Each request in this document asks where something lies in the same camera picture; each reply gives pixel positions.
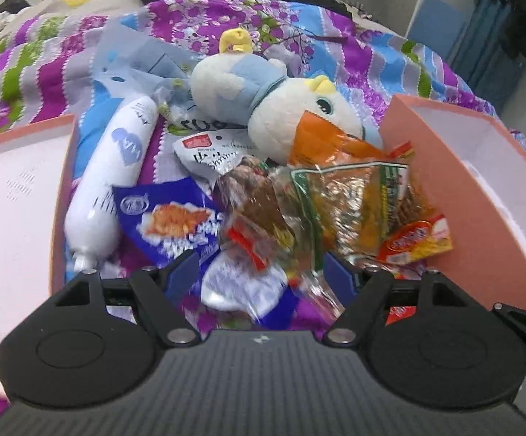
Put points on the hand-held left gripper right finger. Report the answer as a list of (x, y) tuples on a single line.
[(338, 277)]

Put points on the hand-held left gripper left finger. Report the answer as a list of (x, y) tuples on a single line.
[(186, 272)]

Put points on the blue noodle snack packet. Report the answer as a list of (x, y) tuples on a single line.
[(167, 222)]

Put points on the green-edged clear snack packet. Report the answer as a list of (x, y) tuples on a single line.
[(349, 209)]

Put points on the red brown snack packet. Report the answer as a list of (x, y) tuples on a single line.
[(401, 312)]

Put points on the clear brown snack packet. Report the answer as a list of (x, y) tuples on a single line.
[(254, 195)]

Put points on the white red-label snack packet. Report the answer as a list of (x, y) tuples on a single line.
[(204, 154)]

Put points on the pink cardboard box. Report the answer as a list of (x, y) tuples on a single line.
[(463, 218)]

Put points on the red yellow snack packet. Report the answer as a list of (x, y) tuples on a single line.
[(413, 240)]

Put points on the orange-topped clear snack packet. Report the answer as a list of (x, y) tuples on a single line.
[(358, 150)]

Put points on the white spray bottle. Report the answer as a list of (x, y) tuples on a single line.
[(108, 168)]

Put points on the white green printed bag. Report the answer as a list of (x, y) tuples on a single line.
[(199, 125)]

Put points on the pink box lid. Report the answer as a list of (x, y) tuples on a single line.
[(13, 218)]

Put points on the white plush duck toy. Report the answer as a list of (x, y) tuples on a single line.
[(226, 86)]

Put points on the pale blue plastic bag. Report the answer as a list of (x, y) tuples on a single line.
[(131, 54)]

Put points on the purple floral blanket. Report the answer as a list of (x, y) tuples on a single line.
[(254, 22)]

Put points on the blue curtain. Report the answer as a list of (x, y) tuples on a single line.
[(490, 45)]

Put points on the dark clothes pile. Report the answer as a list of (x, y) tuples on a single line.
[(8, 7)]

